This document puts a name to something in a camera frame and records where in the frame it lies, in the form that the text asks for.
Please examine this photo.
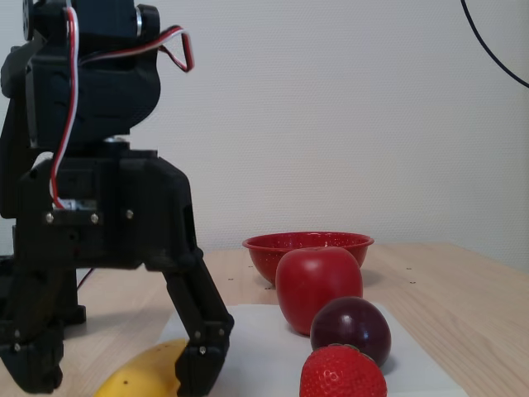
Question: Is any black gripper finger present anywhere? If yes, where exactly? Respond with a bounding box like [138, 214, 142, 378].
[160, 249, 235, 395]
[0, 267, 78, 395]

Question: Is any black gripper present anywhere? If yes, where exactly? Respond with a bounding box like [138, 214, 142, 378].
[13, 146, 204, 273]

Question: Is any yellow toy banana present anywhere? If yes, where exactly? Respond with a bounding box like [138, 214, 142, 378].
[93, 337, 191, 397]

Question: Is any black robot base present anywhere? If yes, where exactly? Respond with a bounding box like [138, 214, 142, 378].
[0, 254, 88, 328]

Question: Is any red speckled bowl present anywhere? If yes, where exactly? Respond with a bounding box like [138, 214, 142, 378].
[241, 231, 375, 287]

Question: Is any white paper sheet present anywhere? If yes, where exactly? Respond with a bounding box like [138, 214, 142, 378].
[159, 304, 470, 397]

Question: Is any red toy apple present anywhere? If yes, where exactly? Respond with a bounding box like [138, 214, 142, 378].
[274, 246, 365, 336]

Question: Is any red toy strawberry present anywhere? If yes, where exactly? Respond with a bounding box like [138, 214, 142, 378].
[299, 342, 388, 397]

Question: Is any dark purple toy plum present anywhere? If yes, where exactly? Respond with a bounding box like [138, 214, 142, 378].
[309, 295, 392, 368]

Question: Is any thin red wire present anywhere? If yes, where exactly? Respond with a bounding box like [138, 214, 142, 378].
[76, 267, 96, 291]

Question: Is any red white servo wire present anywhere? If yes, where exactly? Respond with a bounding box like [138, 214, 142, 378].
[48, 6, 196, 210]

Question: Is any black hanging cable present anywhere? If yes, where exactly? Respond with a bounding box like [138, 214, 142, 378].
[460, 0, 529, 89]

